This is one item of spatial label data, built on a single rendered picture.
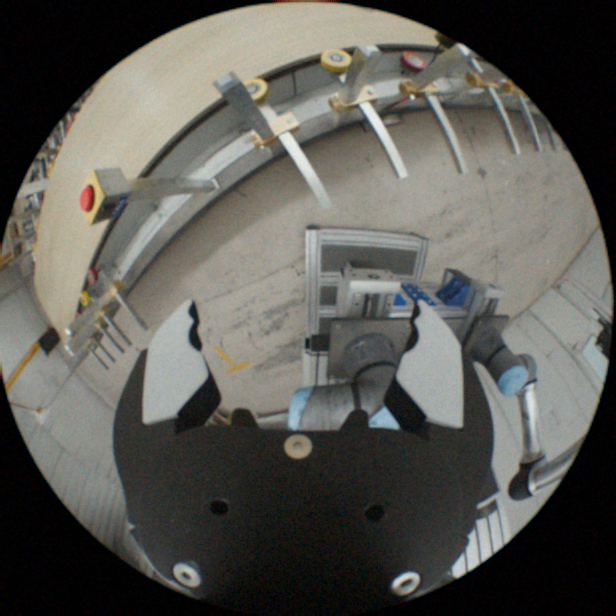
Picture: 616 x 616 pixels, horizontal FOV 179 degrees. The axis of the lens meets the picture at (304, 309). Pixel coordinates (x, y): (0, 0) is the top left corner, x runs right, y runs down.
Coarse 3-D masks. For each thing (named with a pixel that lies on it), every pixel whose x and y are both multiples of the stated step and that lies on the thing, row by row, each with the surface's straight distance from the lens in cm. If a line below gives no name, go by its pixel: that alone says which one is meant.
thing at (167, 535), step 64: (192, 448) 5; (256, 448) 5; (320, 448) 5; (384, 448) 5; (192, 512) 5; (256, 512) 5; (320, 512) 4; (384, 512) 5; (448, 512) 5; (192, 576) 5; (256, 576) 5; (320, 576) 5; (384, 576) 5
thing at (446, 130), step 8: (400, 64) 85; (408, 72) 83; (432, 96) 81; (432, 104) 79; (432, 112) 80; (440, 112) 79; (440, 120) 78; (440, 128) 79; (448, 128) 78; (448, 136) 77; (448, 144) 78; (456, 144) 78; (456, 152) 77; (456, 160) 78; (464, 160) 79; (456, 168) 79; (464, 168) 78
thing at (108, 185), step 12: (108, 168) 42; (120, 168) 44; (96, 180) 38; (108, 180) 39; (120, 180) 41; (96, 192) 38; (108, 192) 37; (120, 192) 38; (96, 204) 38; (108, 204) 39; (84, 216) 42; (96, 216) 39
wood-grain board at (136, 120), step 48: (144, 48) 115; (192, 48) 89; (240, 48) 77; (288, 48) 73; (336, 48) 73; (432, 48) 98; (96, 96) 125; (144, 96) 88; (192, 96) 72; (96, 144) 104; (144, 144) 77; (48, 192) 160; (48, 240) 167; (96, 240) 101; (48, 288) 204
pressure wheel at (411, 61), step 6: (402, 54) 81; (408, 54) 82; (414, 54) 83; (402, 60) 80; (408, 60) 79; (414, 60) 81; (420, 60) 83; (408, 66) 79; (414, 66) 79; (420, 66) 80; (402, 72) 87
